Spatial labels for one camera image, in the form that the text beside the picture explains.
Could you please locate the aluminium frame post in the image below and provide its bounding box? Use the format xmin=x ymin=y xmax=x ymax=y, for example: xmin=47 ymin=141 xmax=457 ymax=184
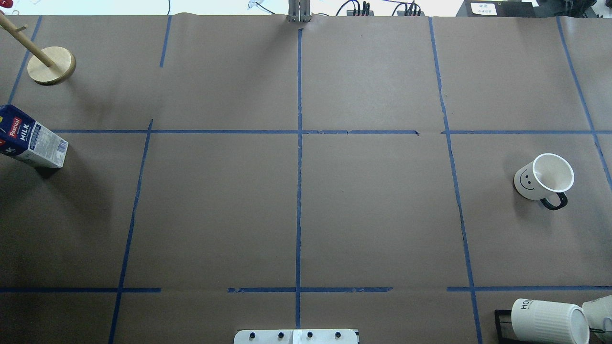
xmin=287 ymin=0 xmax=312 ymax=22

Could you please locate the black power strip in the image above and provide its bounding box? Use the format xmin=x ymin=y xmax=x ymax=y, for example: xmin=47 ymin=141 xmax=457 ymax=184
xmin=342 ymin=0 xmax=374 ymax=17

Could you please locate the black wire mug rack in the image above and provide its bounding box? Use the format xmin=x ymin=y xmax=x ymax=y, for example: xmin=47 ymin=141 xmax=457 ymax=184
xmin=494 ymin=309 xmax=520 ymax=344

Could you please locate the white smiley face mug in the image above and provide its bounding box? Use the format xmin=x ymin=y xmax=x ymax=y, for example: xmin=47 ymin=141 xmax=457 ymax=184
xmin=513 ymin=153 xmax=575 ymax=211

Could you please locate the wooden mug tree stand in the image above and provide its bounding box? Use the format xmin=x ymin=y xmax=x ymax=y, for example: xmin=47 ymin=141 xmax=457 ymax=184
xmin=0 ymin=11 xmax=77 ymax=86

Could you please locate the blue Pascual milk carton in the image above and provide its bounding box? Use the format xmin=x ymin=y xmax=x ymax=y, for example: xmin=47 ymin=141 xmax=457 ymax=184
xmin=0 ymin=104 xmax=69 ymax=168

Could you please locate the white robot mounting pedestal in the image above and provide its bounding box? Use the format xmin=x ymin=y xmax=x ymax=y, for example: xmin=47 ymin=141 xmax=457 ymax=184
xmin=233 ymin=328 xmax=360 ymax=344

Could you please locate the white ribbed HOME mug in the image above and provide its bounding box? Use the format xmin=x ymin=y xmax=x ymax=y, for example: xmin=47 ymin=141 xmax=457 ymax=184
xmin=511 ymin=298 xmax=590 ymax=344

